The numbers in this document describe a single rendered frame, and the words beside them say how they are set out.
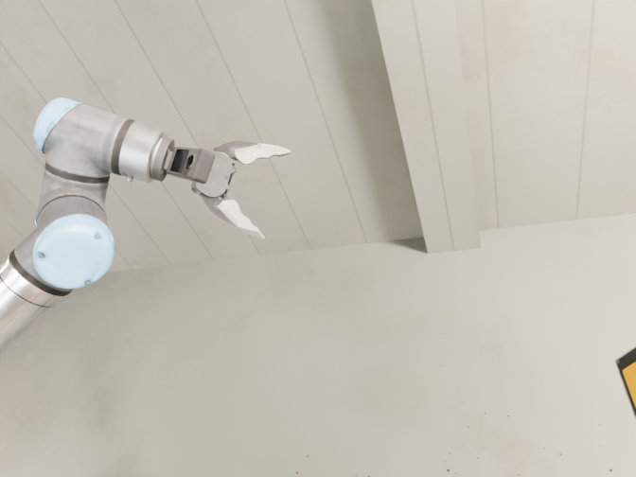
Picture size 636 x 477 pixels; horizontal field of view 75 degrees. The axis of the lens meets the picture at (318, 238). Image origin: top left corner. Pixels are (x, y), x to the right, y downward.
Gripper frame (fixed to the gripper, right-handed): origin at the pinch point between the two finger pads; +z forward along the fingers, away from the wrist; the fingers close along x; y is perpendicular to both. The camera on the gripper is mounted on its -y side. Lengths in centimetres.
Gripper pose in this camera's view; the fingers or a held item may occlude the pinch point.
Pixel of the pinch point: (279, 195)
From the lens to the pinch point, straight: 69.2
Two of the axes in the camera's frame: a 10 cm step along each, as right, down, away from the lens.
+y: -2.0, -0.4, 9.8
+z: 9.4, 2.8, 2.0
